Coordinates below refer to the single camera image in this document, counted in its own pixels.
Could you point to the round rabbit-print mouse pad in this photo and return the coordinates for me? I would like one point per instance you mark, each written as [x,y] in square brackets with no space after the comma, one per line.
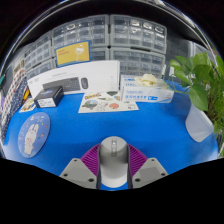
[40,125]

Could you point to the large blue table mat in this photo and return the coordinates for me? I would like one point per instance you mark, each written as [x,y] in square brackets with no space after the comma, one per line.
[156,126]

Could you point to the green potted plant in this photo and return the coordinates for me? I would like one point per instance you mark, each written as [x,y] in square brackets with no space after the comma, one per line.
[200,96]

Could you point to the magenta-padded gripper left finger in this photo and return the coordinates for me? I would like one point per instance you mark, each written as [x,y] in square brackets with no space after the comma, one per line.
[80,168]

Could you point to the navy dotted cloth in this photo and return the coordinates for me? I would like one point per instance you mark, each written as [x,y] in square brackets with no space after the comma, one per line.
[15,106]

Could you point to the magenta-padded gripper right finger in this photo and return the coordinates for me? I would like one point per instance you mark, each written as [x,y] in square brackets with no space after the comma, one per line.
[146,168]

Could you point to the red blue checked cloth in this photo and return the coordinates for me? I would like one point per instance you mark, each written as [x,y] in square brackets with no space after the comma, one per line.
[15,86]

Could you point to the long white keyboard box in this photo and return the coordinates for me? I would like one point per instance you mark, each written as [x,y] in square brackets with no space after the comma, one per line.
[100,73]

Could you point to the small black box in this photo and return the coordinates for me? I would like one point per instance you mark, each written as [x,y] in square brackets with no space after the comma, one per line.
[48,95]

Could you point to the white blue glove box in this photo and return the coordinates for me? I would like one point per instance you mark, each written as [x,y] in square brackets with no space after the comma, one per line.
[143,95]

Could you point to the white computer mouse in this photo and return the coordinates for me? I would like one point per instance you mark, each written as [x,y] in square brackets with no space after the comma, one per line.
[113,166]

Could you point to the cartoon sticker sheet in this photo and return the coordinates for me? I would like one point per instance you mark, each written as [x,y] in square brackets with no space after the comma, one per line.
[100,105]

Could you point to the small yellow object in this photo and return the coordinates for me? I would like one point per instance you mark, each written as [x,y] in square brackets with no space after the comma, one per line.
[26,95]

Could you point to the yellow blue box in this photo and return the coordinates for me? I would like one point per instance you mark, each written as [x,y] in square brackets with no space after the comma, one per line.
[73,53]

